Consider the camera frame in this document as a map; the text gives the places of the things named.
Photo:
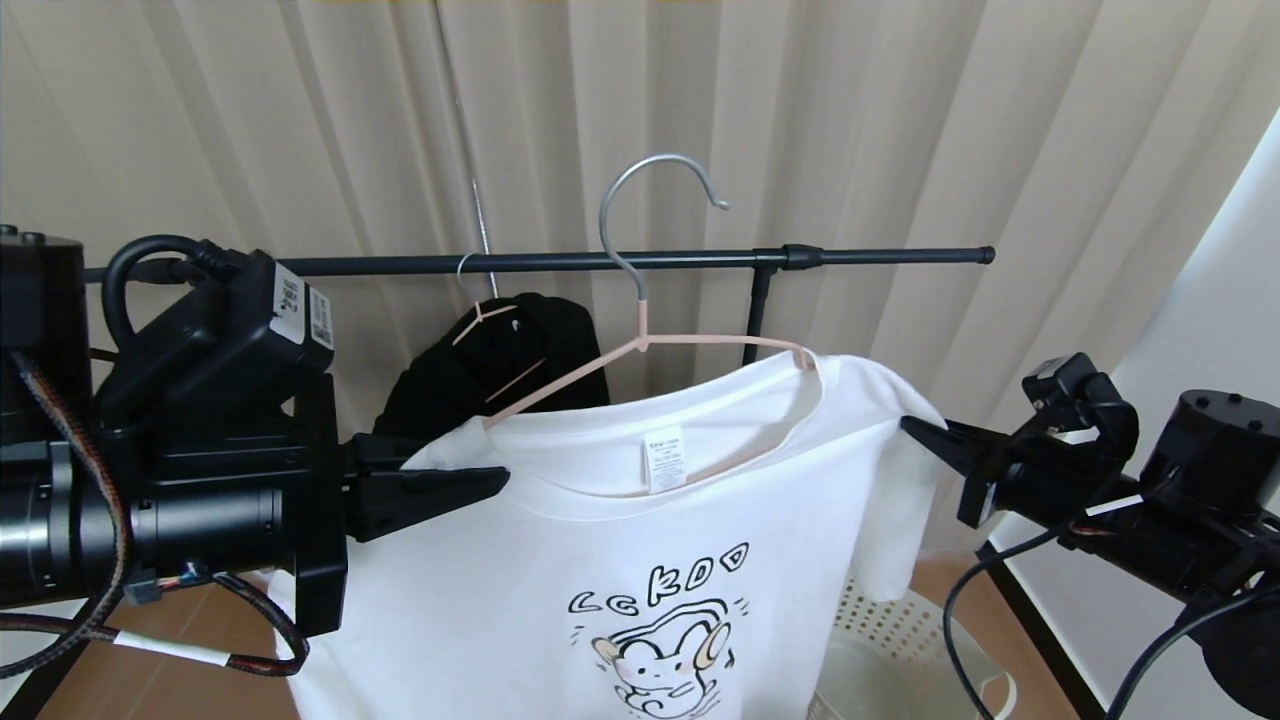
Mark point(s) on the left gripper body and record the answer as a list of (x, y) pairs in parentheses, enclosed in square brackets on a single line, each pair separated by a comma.
[(220, 520)]

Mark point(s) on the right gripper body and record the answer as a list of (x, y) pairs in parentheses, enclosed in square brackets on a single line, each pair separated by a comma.
[(1050, 490)]

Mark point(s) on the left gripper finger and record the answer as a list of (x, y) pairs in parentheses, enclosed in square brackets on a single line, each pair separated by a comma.
[(400, 500), (375, 452)]

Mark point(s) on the black shorts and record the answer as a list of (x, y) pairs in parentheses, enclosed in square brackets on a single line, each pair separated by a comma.
[(450, 390)]

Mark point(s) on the pink clothes hanger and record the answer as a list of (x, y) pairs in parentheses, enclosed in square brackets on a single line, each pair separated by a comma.
[(641, 320), (515, 381)]

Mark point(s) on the white garment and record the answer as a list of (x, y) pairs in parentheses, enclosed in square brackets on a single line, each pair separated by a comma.
[(560, 540)]

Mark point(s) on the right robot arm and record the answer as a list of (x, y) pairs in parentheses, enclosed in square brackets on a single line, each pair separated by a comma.
[(1210, 450)]

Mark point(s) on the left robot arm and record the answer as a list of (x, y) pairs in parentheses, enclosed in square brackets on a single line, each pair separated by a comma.
[(40, 300)]

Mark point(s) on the white laundry basket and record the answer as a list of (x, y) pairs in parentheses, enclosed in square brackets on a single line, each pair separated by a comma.
[(880, 630)]

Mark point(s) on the beige curtain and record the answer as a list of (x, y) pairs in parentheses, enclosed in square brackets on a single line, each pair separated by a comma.
[(300, 120)]

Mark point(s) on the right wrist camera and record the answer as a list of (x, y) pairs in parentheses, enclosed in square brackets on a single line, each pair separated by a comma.
[(1075, 385)]

